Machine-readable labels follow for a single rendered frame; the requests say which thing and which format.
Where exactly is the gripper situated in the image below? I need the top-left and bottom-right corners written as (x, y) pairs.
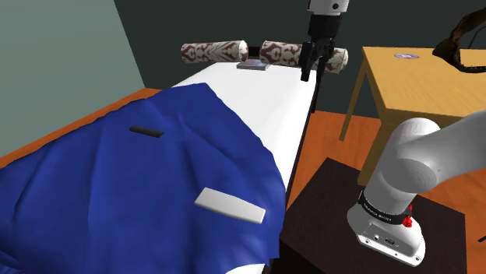
top-left (300, 13), bottom-right (343, 83)

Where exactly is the red white patterned bolster pillow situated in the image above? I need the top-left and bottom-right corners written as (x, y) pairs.
top-left (180, 40), bottom-right (250, 65)
top-left (259, 40), bottom-right (350, 75)

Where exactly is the flat blue grey book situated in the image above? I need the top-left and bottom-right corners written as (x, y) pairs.
top-left (236, 58), bottom-right (271, 72)

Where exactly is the bed with white mattress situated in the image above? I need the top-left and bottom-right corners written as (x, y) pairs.
top-left (0, 61), bottom-right (320, 274)

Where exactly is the light wooden table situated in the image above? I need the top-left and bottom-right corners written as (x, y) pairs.
top-left (338, 46), bottom-right (486, 188)

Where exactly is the dark brown curved object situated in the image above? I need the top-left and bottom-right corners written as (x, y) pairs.
top-left (432, 7), bottom-right (486, 76)

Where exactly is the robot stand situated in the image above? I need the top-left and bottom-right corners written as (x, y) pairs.
top-left (279, 157), bottom-right (468, 274)

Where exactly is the white flat remote control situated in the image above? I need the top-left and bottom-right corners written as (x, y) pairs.
top-left (194, 187), bottom-right (266, 225)

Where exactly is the black remote control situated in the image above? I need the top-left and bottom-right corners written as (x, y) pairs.
top-left (129, 125), bottom-right (166, 139)

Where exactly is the blue blanket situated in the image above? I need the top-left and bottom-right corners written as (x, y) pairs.
top-left (0, 83), bottom-right (287, 274)

